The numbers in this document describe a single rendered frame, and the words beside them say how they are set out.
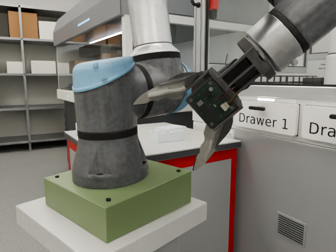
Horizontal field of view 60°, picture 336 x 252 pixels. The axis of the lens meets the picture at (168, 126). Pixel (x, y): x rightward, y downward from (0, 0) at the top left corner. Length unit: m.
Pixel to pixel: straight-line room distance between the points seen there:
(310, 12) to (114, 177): 0.39
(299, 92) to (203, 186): 0.50
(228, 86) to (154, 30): 0.28
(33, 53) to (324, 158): 4.52
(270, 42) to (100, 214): 0.35
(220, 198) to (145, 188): 0.78
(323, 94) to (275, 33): 0.66
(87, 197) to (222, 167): 0.80
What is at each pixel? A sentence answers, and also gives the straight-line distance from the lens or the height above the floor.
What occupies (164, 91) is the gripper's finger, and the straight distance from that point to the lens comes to 0.45.
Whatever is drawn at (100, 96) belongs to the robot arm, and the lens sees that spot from 0.52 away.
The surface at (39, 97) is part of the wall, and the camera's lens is 5.03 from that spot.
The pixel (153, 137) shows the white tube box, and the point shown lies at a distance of 1.20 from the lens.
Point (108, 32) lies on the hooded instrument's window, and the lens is 1.92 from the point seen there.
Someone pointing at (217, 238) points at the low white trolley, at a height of 0.34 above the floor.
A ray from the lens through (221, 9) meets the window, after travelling 1.42.
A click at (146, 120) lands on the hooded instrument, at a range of 1.79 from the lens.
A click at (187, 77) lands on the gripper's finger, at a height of 1.02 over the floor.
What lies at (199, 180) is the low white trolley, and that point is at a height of 0.62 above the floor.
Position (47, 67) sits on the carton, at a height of 1.18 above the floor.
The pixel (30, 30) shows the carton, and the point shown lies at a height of 1.68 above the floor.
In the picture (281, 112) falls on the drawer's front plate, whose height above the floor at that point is 0.90.
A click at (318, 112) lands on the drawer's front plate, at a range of 1.04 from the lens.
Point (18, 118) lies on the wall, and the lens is 5.04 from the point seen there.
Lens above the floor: 1.01
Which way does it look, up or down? 9 degrees down
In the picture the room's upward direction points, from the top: straight up
